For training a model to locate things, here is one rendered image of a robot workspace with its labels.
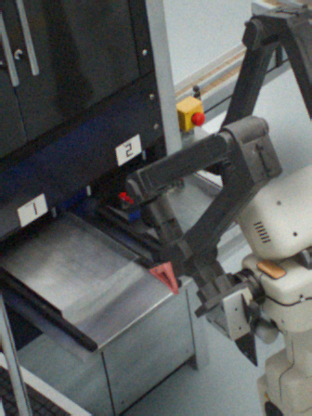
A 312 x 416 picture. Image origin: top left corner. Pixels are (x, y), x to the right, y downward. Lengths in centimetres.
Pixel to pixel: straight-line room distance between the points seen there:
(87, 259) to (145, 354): 68
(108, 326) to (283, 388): 47
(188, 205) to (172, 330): 65
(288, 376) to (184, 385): 125
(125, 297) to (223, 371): 105
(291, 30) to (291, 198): 42
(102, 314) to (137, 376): 82
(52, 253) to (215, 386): 100
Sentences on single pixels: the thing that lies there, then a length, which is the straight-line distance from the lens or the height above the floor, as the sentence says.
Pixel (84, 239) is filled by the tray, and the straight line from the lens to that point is 309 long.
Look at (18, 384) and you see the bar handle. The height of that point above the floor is 109.
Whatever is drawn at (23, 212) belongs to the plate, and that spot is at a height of 103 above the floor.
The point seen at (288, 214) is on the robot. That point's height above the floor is 135.
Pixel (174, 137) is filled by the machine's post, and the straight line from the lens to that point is 326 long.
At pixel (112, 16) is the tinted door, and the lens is 295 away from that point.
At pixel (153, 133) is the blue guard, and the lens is 319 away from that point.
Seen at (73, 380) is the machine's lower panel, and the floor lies 36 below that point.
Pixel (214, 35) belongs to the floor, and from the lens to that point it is 560.
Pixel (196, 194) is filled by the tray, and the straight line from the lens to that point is 317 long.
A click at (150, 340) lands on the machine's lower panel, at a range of 361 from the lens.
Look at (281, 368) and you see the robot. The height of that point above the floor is 90.
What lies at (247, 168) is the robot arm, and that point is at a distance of 213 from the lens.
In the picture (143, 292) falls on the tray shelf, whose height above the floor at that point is 88.
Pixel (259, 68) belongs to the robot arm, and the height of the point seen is 140.
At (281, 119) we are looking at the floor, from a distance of 497.
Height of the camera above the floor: 286
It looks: 38 degrees down
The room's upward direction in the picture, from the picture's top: 9 degrees counter-clockwise
